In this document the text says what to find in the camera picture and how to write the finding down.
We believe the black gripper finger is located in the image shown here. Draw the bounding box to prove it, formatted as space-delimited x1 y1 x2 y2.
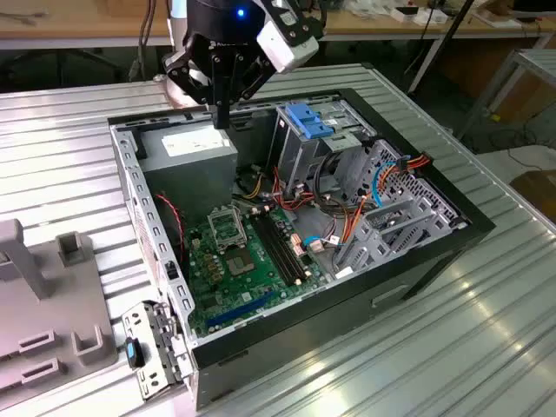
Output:
162 43 223 130
222 51 277 130

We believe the blue data wire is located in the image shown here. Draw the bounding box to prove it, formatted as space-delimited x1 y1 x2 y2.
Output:
371 160 399 209

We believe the grey disk bay cage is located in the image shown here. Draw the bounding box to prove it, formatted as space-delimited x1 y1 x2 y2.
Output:
332 138 473 279

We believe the grey power supply unit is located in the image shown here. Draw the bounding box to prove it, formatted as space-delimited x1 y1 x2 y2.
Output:
138 120 239 227

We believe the blue drive latch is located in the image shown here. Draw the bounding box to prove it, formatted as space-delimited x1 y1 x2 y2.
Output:
285 103 339 141

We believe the grey optical drive cage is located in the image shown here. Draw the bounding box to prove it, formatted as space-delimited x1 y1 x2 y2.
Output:
267 97 379 196

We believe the long wooden desk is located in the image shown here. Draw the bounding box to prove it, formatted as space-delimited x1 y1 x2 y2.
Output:
0 0 556 51

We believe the metal socket cover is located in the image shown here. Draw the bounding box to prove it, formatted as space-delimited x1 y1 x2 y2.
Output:
207 207 248 253

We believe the black RAM slot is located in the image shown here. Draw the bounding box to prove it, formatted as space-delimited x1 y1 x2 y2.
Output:
262 210 308 281
249 212 293 288

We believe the CPU socket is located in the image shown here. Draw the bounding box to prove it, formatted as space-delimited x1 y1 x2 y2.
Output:
223 247 257 279

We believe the white box black lid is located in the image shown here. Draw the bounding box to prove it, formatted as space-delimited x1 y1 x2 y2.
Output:
389 4 420 23

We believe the green motherboard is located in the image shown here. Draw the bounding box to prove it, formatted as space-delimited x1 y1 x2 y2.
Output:
186 208 329 338

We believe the white flat box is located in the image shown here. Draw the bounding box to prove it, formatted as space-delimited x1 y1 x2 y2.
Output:
414 10 448 26

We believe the blue expansion slot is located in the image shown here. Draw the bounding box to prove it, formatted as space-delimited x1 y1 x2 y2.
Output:
205 289 275 330

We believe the black open PC case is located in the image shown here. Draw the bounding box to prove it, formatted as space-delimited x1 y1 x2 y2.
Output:
106 86 497 412

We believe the grey parts rack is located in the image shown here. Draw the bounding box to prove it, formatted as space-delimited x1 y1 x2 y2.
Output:
0 216 121 392

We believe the brown cardboard box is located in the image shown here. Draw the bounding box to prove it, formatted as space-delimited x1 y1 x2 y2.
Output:
508 170 556 218

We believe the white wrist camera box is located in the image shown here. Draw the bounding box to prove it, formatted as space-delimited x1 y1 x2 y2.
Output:
255 19 321 74

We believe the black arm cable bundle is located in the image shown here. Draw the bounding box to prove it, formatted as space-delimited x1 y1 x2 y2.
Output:
129 0 158 83

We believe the thick black wire bundle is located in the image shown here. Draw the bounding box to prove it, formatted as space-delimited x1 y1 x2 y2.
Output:
314 151 344 201

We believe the red black twisted wire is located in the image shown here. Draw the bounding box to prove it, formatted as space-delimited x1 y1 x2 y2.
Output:
154 193 188 266

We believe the mixed red orange wire bundle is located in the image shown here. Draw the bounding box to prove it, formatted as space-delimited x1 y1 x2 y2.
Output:
232 164 348 218

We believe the blue black bracket latch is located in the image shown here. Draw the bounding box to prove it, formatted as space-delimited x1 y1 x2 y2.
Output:
124 338 147 370

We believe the aluminium frame stand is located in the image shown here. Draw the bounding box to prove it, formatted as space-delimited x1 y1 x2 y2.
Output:
455 47 556 140

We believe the metal expansion slot bracket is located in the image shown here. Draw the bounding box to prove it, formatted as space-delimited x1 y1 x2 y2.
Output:
121 299 195 400

